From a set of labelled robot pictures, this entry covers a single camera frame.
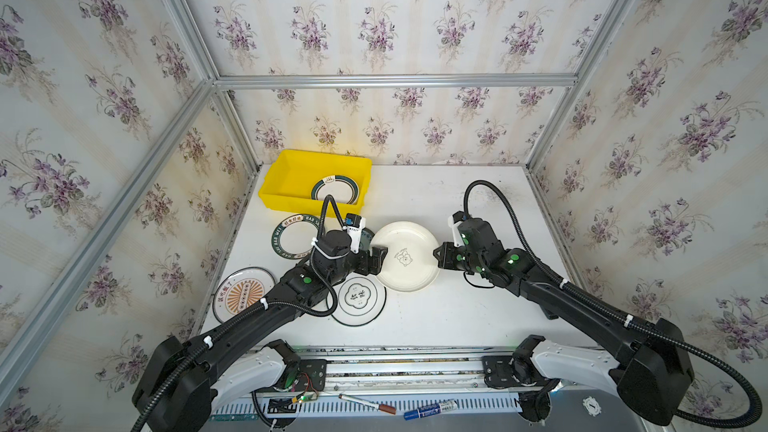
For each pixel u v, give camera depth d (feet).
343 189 3.65
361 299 2.82
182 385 1.26
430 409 2.22
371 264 2.29
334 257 1.92
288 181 3.83
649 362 1.26
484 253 1.94
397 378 2.41
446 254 2.26
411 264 2.57
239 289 2.88
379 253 2.32
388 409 2.26
